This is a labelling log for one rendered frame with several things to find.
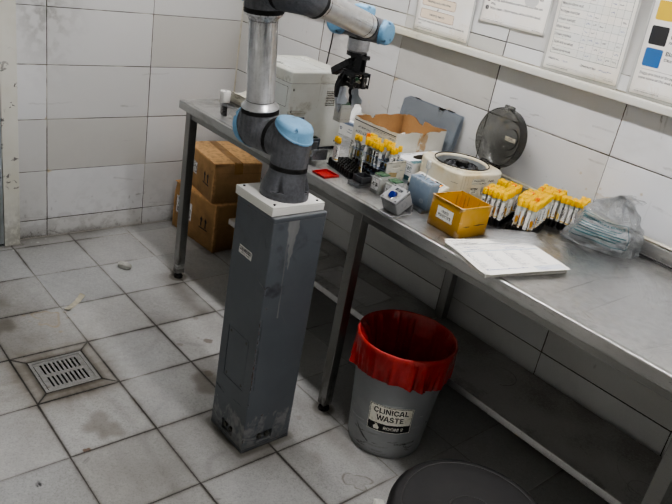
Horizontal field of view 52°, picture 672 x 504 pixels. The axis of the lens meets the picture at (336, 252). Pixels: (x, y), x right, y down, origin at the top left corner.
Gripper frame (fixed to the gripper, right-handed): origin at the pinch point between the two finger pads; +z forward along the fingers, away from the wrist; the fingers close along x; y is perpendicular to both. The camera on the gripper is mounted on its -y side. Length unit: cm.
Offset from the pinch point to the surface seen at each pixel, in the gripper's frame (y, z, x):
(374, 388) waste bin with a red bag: 54, 81, -10
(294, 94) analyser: -19.9, 0.6, -7.3
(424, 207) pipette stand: 44.5, 20.1, 3.6
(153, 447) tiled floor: 20, 110, -73
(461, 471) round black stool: 121, 45, -52
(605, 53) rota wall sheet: 58, -35, 57
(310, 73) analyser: -20.2, -7.1, -1.2
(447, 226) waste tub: 60, 20, -1
